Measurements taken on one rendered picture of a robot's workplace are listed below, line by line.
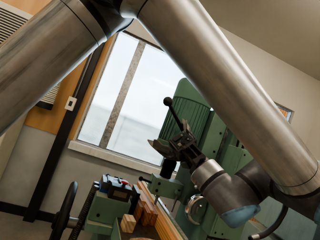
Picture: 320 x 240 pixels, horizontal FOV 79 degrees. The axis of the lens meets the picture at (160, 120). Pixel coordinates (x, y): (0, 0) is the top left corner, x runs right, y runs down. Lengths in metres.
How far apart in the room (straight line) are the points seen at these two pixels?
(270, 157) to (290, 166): 0.04
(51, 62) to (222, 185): 0.46
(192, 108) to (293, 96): 2.54
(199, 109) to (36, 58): 0.59
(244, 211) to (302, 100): 2.91
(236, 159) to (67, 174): 1.83
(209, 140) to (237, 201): 0.38
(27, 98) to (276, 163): 0.46
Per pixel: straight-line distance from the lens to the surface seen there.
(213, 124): 0.86
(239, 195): 0.54
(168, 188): 0.88
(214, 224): 0.83
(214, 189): 0.54
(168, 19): 0.30
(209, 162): 0.57
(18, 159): 2.40
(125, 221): 0.74
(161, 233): 0.80
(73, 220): 0.89
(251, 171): 0.57
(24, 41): 0.43
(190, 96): 0.80
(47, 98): 2.08
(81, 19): 0.42
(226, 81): 0.31
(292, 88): 3.23
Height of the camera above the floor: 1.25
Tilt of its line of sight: 3 degrees up
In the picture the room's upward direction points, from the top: 20 degrees clockwise
